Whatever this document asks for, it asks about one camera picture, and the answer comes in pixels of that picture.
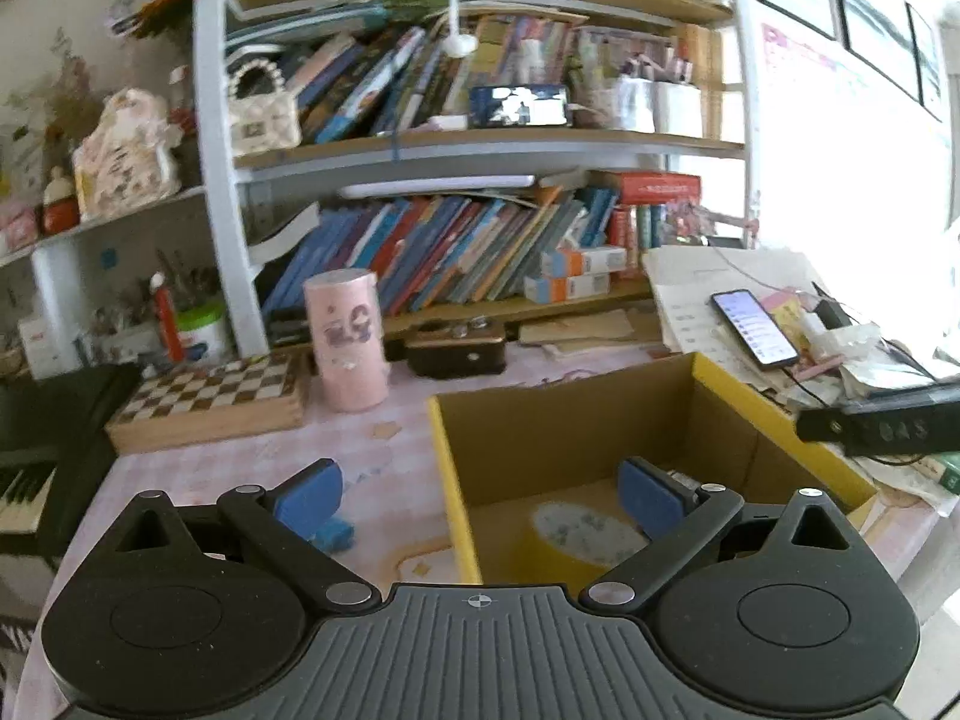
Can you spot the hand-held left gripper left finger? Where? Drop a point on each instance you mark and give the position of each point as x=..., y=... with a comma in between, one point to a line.
x=307, y=499

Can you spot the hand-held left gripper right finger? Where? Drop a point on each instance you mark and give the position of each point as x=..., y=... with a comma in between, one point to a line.
x=651, y=499

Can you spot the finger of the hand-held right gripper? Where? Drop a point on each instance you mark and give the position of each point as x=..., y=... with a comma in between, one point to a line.
x=821, y=425

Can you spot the small blue toy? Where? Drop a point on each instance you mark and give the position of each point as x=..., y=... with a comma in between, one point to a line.
x=334, y=534

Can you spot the yellow tape roll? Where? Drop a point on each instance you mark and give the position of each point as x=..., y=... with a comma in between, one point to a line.
x=585, y=540

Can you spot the yellow cardboard box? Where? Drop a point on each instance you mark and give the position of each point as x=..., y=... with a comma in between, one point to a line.
x=570, y=435

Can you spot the pink checked cloth covered desktop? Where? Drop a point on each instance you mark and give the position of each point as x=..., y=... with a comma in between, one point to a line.
x=225, y=461

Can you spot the green edged book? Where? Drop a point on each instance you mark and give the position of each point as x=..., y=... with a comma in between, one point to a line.
x=949, y=474

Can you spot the black charger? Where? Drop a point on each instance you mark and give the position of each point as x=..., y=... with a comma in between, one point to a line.
x=832, y=313

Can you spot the smartphone with lit screen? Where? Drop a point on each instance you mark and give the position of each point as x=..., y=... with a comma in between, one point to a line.
x=754, y=326

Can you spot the pink sticky notes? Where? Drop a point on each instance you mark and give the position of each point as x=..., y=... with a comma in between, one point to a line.
x=784, y=309

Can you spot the wooden chessboard box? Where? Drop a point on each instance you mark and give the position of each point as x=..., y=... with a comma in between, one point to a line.
x=210, y=397

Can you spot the pink cylindrical canister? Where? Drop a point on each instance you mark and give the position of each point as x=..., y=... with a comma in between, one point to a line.
x=349, y=345

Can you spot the stack of white papers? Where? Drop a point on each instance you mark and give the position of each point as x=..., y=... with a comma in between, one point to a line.
x=686, y=292

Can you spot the green lidded white jar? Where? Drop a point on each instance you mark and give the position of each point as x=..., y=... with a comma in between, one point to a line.
x=202, y=334

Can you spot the dark brown wooden box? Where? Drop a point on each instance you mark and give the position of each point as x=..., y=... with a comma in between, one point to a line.
x=457, y=352

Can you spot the orange and white box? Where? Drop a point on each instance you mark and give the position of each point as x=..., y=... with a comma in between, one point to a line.
x=566, y=288
x=585, y=261

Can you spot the pen holder with brushes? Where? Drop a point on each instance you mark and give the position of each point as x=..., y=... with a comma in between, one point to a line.
x=127, y=322

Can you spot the black electronic keyboard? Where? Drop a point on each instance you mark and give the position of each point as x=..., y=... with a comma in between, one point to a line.
x=52, y=450

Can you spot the row of leaning books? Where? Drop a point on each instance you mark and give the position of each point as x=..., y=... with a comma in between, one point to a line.
x=450, y=247

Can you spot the thick red book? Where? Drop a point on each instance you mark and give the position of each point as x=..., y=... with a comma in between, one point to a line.
x=652, y=187

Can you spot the white box with red label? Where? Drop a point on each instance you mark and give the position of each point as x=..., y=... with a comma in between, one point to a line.
x=46, y=349

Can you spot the white bookshelf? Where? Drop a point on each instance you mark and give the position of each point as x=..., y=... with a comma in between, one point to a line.
x=225, y=202

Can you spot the white storage containers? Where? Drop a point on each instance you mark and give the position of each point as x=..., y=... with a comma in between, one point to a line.
x=660, y=109

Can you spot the red round doll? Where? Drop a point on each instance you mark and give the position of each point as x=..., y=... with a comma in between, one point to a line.
x=60, y=206

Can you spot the white quilted handbag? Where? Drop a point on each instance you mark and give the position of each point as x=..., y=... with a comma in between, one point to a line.
x=262, y=116

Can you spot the pink patterned box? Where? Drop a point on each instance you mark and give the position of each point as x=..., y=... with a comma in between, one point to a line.
x=16, y=229

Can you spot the smartphone propped on shelf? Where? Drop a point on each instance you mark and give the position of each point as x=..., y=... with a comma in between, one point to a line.
x=517, y=105

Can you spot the row of colourful upright books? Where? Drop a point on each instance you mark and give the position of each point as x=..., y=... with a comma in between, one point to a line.
x=450, y=60

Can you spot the pink wall poster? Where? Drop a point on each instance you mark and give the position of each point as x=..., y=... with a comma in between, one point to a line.
x=799, y=49

